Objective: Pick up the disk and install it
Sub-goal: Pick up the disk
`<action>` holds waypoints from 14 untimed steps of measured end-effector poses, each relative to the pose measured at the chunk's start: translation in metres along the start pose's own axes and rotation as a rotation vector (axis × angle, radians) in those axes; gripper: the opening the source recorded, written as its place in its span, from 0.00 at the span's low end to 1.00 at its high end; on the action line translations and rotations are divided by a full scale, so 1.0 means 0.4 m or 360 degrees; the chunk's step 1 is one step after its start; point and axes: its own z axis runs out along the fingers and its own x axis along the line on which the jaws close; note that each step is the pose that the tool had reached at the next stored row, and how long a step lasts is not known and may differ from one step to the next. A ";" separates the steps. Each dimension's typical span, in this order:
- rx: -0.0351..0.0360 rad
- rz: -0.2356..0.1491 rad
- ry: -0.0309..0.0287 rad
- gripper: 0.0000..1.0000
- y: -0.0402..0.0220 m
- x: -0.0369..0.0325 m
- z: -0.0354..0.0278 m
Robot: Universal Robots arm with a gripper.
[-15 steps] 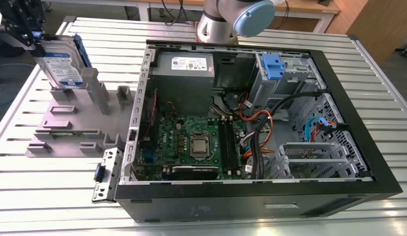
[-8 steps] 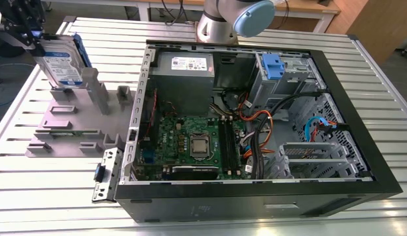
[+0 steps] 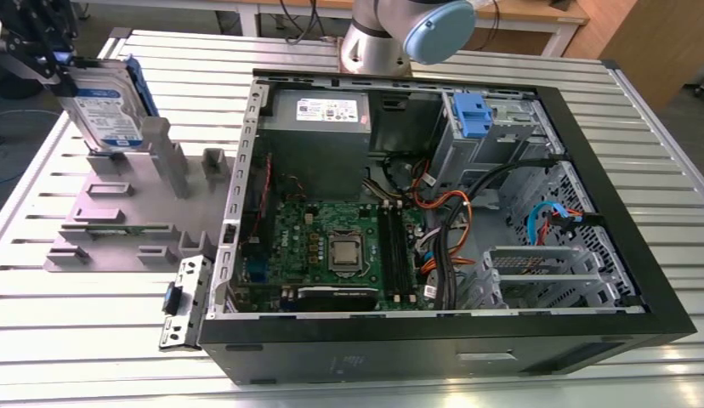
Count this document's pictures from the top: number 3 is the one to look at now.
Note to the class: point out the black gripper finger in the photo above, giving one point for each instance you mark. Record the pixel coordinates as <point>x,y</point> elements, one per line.
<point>32,55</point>

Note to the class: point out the hard disk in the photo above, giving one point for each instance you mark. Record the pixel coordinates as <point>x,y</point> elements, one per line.
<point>109,115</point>

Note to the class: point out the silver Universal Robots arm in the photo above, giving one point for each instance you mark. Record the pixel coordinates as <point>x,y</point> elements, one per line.
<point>369,47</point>

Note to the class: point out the metal disk bay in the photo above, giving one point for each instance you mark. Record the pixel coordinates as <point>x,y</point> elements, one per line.
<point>533,257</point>

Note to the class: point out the grey parts rack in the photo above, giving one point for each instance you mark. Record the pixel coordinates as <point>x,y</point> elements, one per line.
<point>137,212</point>

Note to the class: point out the grey power supply unit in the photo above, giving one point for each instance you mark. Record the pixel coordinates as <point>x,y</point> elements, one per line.
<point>319,127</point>

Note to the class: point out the blue black plug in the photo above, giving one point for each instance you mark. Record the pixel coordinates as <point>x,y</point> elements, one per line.
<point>172,299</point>

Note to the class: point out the green motherboard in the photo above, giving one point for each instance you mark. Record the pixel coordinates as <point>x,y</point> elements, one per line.
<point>307,255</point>

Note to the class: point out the silver CPU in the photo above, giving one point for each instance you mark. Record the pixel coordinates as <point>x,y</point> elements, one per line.
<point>349,253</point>

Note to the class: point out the CPU socket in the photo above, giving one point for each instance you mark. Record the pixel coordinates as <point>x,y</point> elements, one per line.
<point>335,272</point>

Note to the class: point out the black RAM slot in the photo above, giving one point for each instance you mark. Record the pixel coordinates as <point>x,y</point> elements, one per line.
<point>401,251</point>
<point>387,251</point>
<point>393,251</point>

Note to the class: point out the black graphics card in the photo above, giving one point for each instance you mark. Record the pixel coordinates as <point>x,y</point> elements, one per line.
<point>336,297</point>

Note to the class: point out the blue drive latch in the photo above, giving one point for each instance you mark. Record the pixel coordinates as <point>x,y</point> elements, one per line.
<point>472,115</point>

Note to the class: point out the wooden desk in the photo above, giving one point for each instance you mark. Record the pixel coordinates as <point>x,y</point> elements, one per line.
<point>533,25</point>

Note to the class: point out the metal optical drive cage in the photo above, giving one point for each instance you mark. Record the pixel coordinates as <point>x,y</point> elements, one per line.
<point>517,144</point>

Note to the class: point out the white label tag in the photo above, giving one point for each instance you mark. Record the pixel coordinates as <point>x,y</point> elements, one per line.
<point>432,292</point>

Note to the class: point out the black open PC case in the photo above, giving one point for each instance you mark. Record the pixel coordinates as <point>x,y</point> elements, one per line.
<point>387,357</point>

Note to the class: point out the wooden cabinet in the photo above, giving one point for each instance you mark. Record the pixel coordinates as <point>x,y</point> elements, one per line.
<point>654,47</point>

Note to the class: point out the white frame table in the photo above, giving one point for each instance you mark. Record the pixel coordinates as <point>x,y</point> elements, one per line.
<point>238,17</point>

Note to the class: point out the metal port panel bracket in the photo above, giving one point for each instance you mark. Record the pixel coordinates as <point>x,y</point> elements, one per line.
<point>190,306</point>

